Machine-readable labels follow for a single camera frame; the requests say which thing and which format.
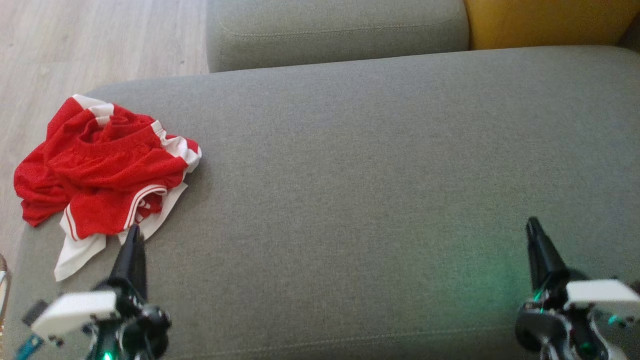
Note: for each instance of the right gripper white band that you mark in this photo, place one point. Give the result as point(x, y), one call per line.
point(600, 300)

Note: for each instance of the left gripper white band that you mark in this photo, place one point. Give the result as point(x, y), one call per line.
point(80, 310)

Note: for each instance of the red and white shorts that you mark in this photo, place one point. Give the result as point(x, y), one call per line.
point(85, 215)

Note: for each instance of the woven laundry basket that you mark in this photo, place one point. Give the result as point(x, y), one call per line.
point(3, 290)

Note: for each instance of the large grey sofa ottoman cushion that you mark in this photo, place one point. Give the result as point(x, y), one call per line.
point(380, 190)

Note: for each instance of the yellow sofa back cushion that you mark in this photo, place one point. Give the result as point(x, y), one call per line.
point(545, 22)

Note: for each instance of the grey sofa seat cushion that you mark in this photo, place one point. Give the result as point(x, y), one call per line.
point(330, 35)

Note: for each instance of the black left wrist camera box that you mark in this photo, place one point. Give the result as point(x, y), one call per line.
point(35, 312)

